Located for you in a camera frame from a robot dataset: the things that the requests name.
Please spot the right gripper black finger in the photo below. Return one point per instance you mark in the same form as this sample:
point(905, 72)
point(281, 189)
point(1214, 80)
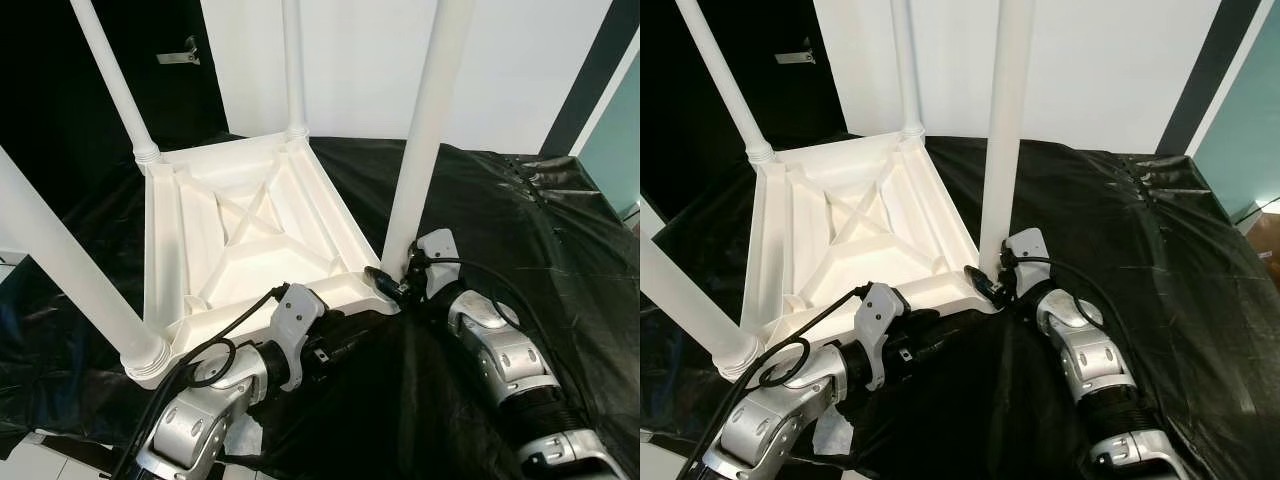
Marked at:
point(980, 282)
point(382, 282)

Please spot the black plastic table cover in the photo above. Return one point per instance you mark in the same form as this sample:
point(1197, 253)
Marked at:
point(560, 300)
point(1180, 300)

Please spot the brown wooden furniture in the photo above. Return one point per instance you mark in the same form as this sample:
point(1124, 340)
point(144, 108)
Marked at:
point(1265, 230)

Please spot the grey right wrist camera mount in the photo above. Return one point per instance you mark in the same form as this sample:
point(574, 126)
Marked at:
point(437, 255)
point(1027, 252)

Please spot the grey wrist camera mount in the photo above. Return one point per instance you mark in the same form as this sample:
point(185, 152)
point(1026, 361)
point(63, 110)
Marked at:
point(437, 255)
point(1027, 252)
point(878, 320)
point(298, 320)

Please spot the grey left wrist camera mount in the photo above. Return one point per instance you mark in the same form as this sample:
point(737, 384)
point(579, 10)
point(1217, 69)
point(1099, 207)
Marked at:
point(298, 320)
point(878, 320)

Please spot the black door frame post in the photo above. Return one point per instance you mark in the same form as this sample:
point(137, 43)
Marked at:
point(1205, 80)
point(590, 80)

